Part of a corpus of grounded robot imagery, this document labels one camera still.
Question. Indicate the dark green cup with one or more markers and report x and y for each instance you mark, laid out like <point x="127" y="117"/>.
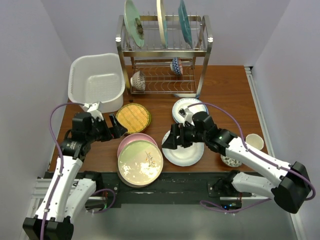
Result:
<point x="255" y="141"/>

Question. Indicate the teal plate in rack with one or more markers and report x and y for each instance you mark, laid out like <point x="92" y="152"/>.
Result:
<point x="184" y="23"/>

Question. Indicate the cream rimmed plate in rack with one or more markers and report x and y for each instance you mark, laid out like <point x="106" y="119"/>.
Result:
<point x="162" y="23"/>

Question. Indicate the blue plate under white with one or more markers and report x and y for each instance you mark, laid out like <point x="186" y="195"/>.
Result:
<point x="199" y="110"/>

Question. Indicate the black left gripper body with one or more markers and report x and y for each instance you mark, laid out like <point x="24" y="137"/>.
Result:
<point x="100" y="132"/>

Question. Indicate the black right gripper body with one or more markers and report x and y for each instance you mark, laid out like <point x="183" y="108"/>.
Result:
<point x="195" y="136"/>

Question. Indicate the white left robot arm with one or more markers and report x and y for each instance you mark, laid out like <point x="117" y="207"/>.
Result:
<point x="64" y="199"/>

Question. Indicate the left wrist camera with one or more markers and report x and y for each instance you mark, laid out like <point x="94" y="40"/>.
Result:
<point x="93" y="109"/>

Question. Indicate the grey reindeer snowflake plate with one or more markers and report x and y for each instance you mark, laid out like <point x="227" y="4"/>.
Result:
<point x="140" y="181"/>

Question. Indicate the white plastic bin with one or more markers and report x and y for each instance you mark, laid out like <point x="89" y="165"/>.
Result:
<point x="97" y="78"/>

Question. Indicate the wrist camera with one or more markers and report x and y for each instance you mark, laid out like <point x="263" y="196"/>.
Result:
<point x="186" y="114"/>
<point x="93" y="109"/>

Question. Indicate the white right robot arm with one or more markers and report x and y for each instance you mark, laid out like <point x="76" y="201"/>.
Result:
<point x="287" y="184"/>

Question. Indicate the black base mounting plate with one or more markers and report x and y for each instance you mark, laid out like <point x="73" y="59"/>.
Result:
<point x="171" y="188"/>

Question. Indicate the yellow woven pattern plate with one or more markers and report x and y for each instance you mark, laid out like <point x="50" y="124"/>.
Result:
<point x="134" y="117"/>

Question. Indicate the floral patterned small bowl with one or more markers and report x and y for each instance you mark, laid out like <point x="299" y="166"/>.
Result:
<point x="230" y="161"/>

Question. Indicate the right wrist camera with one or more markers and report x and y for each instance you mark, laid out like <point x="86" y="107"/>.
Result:
<point x="186" y="114"/>

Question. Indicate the blue zigzag patterned bowl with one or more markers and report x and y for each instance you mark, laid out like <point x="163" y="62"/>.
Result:
<point x="176" y="66"/>

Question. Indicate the white scalloped plate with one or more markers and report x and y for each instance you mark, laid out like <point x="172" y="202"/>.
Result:
<point x="185" y="157"/>

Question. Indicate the grey patterned bowl in rack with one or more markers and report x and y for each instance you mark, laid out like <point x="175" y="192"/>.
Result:
<point x="138" y="81"/>

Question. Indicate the aluminium frame rail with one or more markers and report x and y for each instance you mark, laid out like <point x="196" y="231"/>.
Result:
<point x="295" y="218"/>

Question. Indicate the light green plate in rack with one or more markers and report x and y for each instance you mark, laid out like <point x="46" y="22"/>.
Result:
<point x="133" y="23"/>

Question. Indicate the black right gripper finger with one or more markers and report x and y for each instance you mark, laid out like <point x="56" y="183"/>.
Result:
<point x="181" y="137"/>
<point x="170" y="142"/>

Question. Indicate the green plate with branch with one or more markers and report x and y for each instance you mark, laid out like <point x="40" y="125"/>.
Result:
<point x="140" y="157"/>

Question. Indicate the stainless steel dish rack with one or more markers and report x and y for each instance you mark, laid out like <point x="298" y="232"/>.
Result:
<point x="154" y="60"/>

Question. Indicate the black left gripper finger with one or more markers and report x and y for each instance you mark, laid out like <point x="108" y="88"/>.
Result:
<point x="118" y="132"/>
<point x="115" y="123"/>

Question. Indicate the pink plate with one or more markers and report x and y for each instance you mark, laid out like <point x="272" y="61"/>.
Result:
<point x="132" y="138"/>

